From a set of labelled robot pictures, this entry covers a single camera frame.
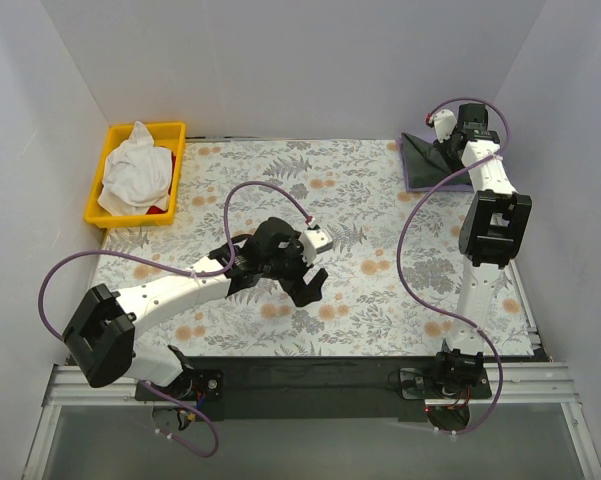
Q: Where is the white t shirt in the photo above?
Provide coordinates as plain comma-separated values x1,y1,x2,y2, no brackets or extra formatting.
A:
98,121,173,216

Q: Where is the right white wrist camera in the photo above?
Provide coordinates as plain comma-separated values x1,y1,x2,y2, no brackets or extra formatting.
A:
425,109,457,143

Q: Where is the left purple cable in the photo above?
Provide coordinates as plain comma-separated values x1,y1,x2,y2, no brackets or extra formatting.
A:
39,183,321,459

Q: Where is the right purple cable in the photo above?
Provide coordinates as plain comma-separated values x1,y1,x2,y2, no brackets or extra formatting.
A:
396,96,511,432

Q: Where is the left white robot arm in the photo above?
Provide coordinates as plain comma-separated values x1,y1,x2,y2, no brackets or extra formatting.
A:
62,217,333,400

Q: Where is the folded purple t shirt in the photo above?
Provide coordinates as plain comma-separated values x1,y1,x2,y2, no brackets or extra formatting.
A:
396,135,451,193

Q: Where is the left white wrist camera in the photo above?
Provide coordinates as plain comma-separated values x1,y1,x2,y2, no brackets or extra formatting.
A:
299,216,333,265

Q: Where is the floral tablecloth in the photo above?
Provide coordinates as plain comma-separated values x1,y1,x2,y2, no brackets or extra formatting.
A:
74,138,534,359

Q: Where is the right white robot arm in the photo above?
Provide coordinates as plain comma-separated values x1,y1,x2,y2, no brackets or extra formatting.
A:
427,102,532,398

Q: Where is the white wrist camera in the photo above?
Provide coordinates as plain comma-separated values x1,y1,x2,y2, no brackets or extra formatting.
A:
425,109,457,143
299,216,333,265

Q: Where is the yellow plastic bin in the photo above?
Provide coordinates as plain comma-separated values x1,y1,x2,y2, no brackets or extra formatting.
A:
84,121,186,229

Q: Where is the red t shirt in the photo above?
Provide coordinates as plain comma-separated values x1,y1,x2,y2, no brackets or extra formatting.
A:
146,152,176,215

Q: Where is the aluminium rail frame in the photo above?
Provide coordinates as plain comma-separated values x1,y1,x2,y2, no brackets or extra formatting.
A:
23,361,601,479

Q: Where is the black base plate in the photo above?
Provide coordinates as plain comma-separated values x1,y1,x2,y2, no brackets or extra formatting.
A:
134,355,491,424

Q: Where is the purple cable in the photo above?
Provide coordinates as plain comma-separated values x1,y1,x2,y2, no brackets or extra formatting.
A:
39,183,321,459
396,96,511,432

